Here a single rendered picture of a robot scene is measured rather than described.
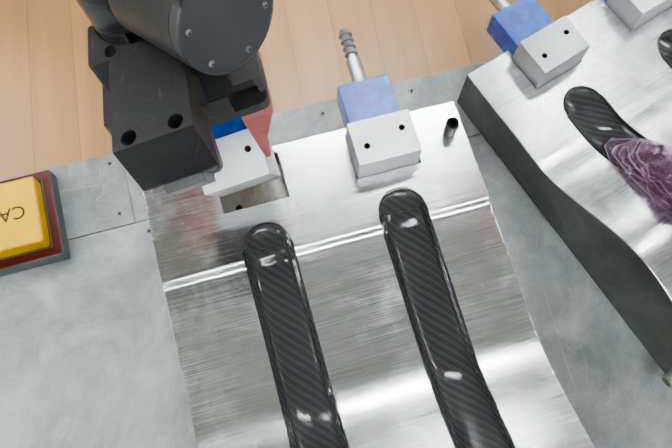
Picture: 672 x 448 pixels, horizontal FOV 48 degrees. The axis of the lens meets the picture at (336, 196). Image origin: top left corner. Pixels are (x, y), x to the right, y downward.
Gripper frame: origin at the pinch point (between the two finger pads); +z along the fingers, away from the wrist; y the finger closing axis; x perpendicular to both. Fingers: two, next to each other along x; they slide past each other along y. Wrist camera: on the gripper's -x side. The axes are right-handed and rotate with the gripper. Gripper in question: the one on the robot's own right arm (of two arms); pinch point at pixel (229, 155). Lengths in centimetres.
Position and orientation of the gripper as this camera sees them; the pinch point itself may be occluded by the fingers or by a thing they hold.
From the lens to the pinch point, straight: 54.8
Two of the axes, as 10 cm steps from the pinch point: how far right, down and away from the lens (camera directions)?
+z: 2.5, 5.6, 7.9
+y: 9.5, -3.2, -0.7
